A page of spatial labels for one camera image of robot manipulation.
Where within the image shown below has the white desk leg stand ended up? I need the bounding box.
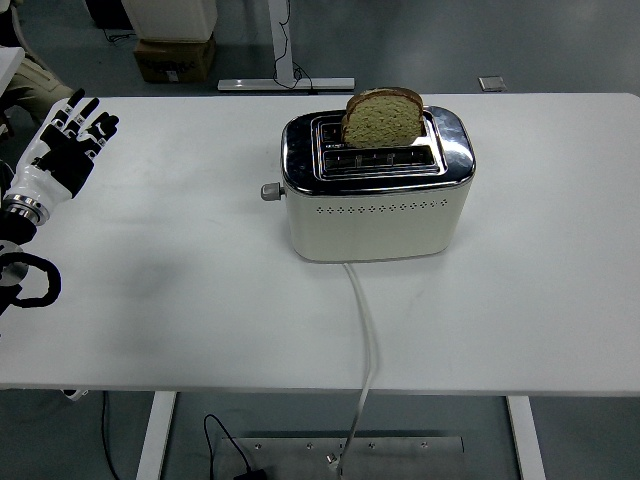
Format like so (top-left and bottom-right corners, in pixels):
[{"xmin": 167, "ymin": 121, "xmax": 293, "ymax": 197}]
[{"xmin": 217, "ymin": 0, "xmax": 356, "ymax": 93}]

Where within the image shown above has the black cable with adapter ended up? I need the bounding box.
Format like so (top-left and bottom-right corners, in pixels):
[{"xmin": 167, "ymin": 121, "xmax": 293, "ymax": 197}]
[{"xmin": 202, "ymin": 413, "xmax": 269, "ymax": 480}]

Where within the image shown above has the white plastic bin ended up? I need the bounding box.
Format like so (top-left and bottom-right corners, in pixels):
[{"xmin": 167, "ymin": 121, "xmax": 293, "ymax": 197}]
[{"xmin": 121, "ymin": 0, "xmax": 219, "ymax": 43}]

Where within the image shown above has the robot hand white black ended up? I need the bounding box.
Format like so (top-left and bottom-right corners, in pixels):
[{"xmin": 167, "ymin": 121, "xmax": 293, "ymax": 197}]
[{"xmin": 3, "ymin": 88, "xmax": 121, "ymax": 208}]

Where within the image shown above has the white toaster power cord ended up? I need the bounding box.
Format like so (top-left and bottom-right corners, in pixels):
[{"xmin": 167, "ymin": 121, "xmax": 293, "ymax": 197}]
[{"xmin": 335, "ymin": 262, "xmax": 379, "ymax": 476}]

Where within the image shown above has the black box on floor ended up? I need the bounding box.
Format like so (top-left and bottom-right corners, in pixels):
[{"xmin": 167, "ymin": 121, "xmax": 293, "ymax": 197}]
[{"xmin": 84, "ymin": 0, "xmax": 134, "ymax": 30}]

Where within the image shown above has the black cable on desk leg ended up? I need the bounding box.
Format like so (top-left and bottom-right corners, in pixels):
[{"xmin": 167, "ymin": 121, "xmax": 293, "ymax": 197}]
[{"xmin": 272, "ymin": 0, "xmax": 316, "ymax": 94}]

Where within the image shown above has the white side table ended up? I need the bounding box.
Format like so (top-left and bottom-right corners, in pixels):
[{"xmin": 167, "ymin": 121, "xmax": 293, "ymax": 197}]
[{"xmin": 0, "ymin": 46, "xmax": 25, "ymax": 97}]

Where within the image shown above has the thin black hanging cable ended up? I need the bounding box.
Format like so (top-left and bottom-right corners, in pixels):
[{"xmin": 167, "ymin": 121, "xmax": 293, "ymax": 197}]
[{"xmin": 101, "ymin": 391, "xmax": 121, "ymax": 480}]

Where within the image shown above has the brown cardboard box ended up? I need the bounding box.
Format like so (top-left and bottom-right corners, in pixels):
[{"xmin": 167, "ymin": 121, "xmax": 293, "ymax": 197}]
[{"xmin": 132, "ymin": 33, "xmax": 217, "ymax": 84}]

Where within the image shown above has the grey metal plate with screws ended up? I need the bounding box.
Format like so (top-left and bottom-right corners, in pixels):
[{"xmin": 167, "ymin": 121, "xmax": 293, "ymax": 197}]
[{"xmin": 219, "ymin": 436, "xmax": 465, "ymax": 480}]

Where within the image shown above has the white chrome two-slot toaster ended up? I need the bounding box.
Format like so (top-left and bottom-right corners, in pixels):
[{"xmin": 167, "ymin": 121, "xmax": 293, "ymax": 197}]
[{"xmin": 259, "ymin": 102, "xmax": 477, "ymax": 263}]

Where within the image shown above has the black floor cable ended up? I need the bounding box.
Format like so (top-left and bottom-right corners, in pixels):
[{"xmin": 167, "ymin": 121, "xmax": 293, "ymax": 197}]
[{"xmin": 101, "ymin": 27, "xmax": 137, "ymax": 45}]

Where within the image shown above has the brown bread slice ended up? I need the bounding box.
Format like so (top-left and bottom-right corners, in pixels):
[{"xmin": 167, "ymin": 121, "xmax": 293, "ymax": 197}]
[{"xmin": 341, "ymin": 86, "xmax": 425, "ymax": 150}]

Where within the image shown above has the seated person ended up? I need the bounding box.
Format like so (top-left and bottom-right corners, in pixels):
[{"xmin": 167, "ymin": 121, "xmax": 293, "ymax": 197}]
[{"xmin": 7, "ymin": 49, "xmax": 76, "ymax": 126}]

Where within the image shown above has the white table leg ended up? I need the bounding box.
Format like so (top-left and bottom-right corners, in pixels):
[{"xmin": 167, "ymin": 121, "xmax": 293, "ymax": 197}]
[
  {"xmin": 505, "ymin": 395, "xmax": 547, "ymax": 480},
  {"xmin": 134, "ymin": 391, "xmax": 178, "ymax": 480}
]

